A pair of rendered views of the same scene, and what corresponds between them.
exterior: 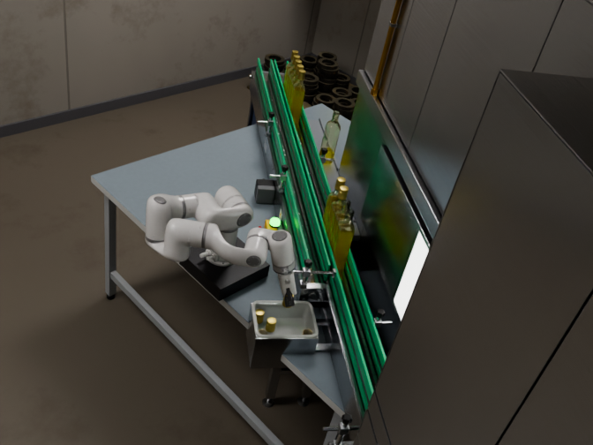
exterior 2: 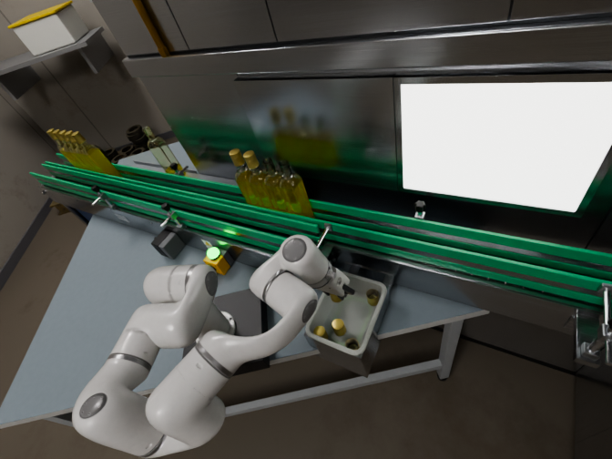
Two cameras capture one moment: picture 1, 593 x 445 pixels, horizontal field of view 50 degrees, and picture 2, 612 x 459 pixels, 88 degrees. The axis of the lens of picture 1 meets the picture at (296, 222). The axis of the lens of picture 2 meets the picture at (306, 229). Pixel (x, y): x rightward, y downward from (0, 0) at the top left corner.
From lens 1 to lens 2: 149 cm
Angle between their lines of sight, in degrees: 25
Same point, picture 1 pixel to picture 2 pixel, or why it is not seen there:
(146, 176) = (52, 354)
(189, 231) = (193, 390)
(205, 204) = (155, 324)
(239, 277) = (258, 327)
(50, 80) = not seen: outside the picture
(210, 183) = (117, 290)
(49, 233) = not seen: outside the picture
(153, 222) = (125, 437)
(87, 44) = not seen: outside the picture
